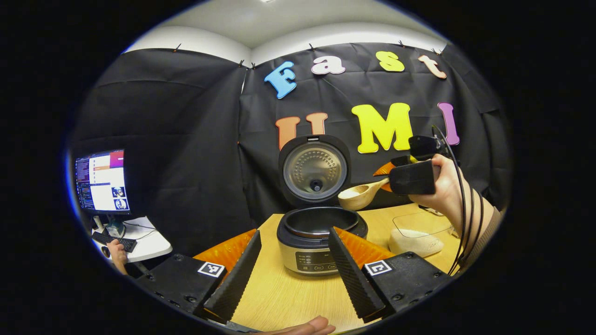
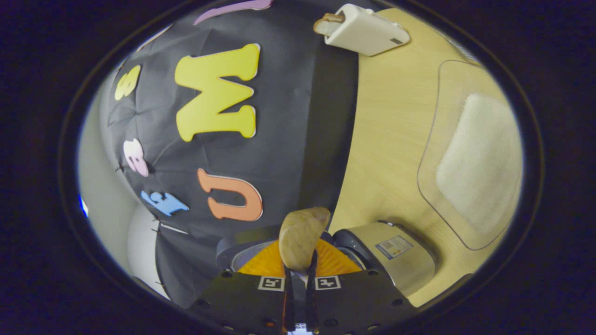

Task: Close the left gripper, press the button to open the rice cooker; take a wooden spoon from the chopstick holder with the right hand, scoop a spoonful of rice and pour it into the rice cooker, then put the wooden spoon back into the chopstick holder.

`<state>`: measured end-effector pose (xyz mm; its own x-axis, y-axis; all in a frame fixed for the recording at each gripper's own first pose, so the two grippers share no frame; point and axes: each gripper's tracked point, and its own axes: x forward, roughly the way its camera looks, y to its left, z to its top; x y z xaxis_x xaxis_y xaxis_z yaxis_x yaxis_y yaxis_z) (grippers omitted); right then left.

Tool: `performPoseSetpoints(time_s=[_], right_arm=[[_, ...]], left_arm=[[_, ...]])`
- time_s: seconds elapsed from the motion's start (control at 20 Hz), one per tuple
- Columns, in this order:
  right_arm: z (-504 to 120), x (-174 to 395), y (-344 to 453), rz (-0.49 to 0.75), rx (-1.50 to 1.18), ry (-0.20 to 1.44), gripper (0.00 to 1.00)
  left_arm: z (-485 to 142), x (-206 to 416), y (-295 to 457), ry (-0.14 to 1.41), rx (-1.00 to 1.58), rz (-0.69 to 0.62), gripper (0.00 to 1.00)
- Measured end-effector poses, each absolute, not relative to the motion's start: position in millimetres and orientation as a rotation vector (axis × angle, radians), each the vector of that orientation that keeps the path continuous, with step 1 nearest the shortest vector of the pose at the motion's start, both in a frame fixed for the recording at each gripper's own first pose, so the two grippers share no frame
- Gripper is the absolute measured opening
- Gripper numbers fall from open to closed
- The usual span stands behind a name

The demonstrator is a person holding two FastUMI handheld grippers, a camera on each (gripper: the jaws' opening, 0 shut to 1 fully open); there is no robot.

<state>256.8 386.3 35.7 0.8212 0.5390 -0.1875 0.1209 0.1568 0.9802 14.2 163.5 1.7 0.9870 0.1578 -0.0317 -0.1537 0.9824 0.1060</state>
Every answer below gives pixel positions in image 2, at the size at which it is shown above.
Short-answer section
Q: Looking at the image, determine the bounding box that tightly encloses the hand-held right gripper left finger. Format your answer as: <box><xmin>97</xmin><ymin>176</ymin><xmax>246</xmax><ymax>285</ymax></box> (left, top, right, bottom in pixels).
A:
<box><xmin>186</xmin><ymin>240</ymin><xmax>297</xmax><ymax>335</ymax></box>

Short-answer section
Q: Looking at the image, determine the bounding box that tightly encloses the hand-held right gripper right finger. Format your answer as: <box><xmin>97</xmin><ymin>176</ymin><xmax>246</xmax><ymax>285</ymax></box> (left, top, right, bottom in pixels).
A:
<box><xmin>305</xmin><ymin>238</ymin><xmax>417</xmax><ymax>335</ymax></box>

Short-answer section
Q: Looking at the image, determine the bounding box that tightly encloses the silver black rice cooker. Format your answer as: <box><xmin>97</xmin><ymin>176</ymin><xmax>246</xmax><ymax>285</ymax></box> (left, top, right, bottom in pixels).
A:
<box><xmin>216</xmin><ymin>220</ymin><xmax>438</xmax><ymax>298</ymax></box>

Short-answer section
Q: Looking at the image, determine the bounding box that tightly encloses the wooden spoon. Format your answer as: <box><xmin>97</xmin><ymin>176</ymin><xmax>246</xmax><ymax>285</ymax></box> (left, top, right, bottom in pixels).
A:
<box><xmin>278</xmin><ymin>207</ymin><xmax>331</xmax><ymax>280</ymax></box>

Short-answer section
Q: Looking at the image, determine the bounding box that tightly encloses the black backdrop cloth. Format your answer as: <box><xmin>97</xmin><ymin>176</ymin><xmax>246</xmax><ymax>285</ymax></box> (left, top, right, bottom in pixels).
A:
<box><xmin>99</xmin><ymin>0</ymin><xmax>359</xmax><ymax>308</ymax></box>

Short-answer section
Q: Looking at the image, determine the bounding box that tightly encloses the clear plastic container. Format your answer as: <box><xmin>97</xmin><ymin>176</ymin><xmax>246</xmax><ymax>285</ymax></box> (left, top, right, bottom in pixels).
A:
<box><xmin>417</xmin><ymin>60</ymin><xmax>524</xmax><ymax>251</ymax></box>

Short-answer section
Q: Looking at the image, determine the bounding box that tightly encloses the white toaster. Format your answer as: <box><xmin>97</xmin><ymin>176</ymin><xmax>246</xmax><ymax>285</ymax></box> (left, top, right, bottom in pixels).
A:
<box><xmin>325</xmin><ymin>4</ymin><xmax>411</xmax><ymax>57</ymax></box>

